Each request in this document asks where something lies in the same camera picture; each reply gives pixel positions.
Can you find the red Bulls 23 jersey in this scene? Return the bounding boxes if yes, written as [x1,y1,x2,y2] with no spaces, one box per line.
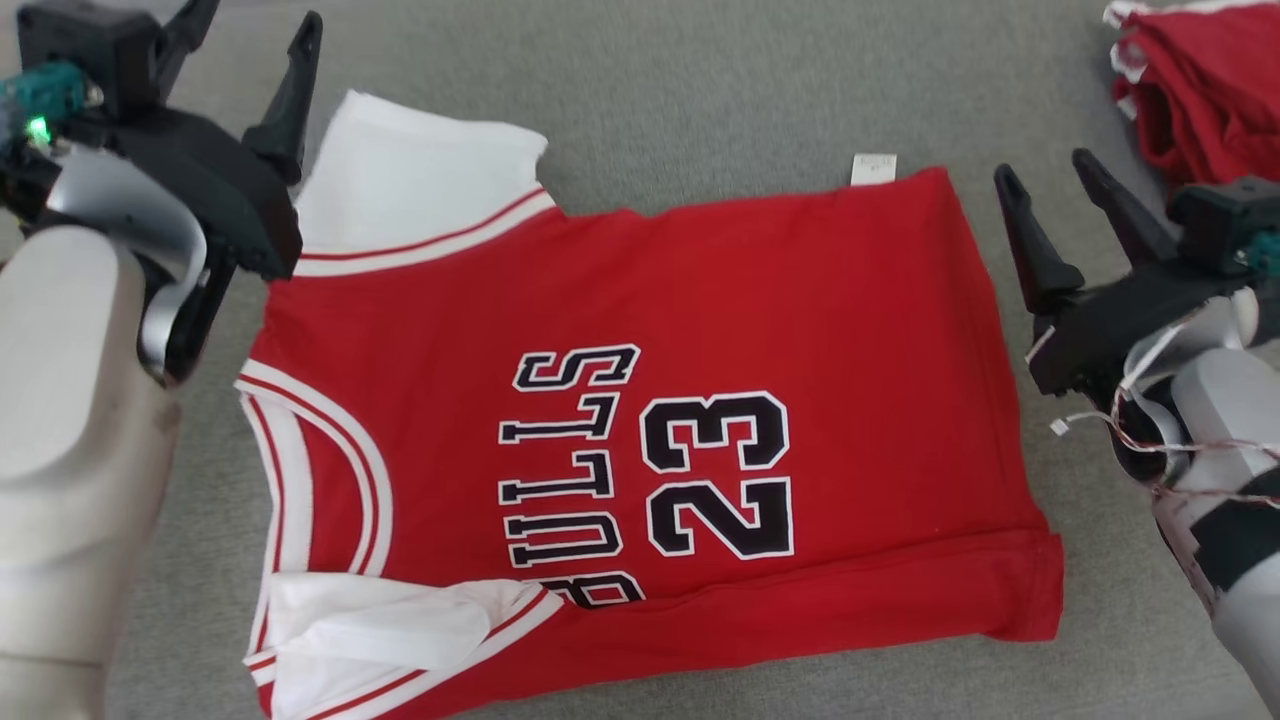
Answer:
[235,90,1066,720]

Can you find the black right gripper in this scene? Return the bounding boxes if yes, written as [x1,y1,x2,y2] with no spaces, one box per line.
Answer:
[993,148,1251,398]

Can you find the red shorts with white stripes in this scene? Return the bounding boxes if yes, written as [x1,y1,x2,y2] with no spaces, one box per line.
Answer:
[1103,0,1280,189]

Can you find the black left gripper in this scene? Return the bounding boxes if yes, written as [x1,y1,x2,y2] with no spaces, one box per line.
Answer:
[65,0,324,281]

